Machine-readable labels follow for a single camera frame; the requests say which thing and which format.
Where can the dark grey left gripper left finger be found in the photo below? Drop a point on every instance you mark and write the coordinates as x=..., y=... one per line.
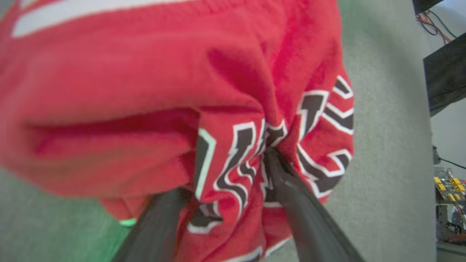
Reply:
x=160, y=225

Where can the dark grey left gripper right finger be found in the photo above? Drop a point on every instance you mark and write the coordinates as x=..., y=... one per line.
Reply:
x=309, y=225

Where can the red Bulls 23 basketball jersey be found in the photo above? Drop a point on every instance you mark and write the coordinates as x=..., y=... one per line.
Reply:
x=138, y=80

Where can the circuit board with yellow parts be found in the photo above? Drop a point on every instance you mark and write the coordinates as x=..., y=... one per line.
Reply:
x=449, y=185

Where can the large black panel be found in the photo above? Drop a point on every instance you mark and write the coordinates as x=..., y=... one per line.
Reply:
x=446, y=76

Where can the small black panel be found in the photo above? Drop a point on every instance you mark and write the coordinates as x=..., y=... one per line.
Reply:
x=424, y=4

